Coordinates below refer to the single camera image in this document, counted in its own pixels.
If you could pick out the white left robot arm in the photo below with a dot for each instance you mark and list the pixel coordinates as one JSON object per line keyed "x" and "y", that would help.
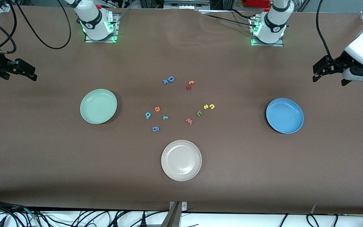
{"x": 271, "y": 36}

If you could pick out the blue plate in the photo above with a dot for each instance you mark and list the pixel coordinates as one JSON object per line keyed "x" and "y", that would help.
{"x": 285, "y": 116}

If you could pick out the pale green plate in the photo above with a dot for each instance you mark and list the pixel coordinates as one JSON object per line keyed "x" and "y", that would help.
{"x": 98, "y": 106}

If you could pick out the table cover sheet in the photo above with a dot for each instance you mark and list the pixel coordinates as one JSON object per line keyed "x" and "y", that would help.
{"x": 43, "y": 157}

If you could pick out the red box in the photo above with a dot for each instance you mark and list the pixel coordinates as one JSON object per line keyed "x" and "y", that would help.
{"x": 257, "y": 3}

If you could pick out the blue foam digit six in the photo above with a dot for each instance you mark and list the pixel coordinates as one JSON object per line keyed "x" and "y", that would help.
{"x": 156, "y": 128}

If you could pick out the blue foam letter D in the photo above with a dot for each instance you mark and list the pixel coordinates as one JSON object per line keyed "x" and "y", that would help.
{"x": 170, "y": 78}

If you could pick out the pink foam letter w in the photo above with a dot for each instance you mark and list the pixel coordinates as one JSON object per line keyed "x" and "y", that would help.
{"x": 189, "y": 121}

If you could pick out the grey metal box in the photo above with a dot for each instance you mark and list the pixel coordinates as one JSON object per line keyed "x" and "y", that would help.
{"x": 186, "y": 3}

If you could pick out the beige plate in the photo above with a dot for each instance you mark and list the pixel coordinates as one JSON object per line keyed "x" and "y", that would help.
{"x": 181, "y": 160}

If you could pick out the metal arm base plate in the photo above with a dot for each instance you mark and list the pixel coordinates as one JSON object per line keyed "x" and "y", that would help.
{"x": 268, "y": 44}
{"x": 101, "y": 41}

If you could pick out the aluminium frame profile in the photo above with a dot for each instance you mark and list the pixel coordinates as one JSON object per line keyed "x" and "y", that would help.
{"x": 151, "y": 3}

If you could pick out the metal clamp bracket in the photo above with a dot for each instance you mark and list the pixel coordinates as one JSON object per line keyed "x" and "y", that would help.
{"x": 173, "y": 217}

